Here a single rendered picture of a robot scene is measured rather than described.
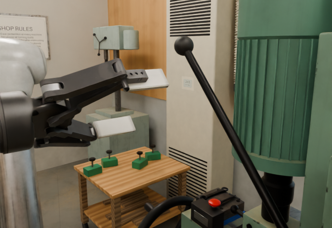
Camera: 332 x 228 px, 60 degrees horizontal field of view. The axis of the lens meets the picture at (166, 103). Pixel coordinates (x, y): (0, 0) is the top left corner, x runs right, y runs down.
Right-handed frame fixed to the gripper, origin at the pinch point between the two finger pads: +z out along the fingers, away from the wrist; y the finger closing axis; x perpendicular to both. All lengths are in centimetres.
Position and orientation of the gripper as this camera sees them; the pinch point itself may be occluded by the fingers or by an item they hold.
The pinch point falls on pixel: (141, 104)
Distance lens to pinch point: 46.0
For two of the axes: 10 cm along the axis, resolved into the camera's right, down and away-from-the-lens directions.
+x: -3.9, -8.4, 3.9
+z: 8.2, -1.2, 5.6
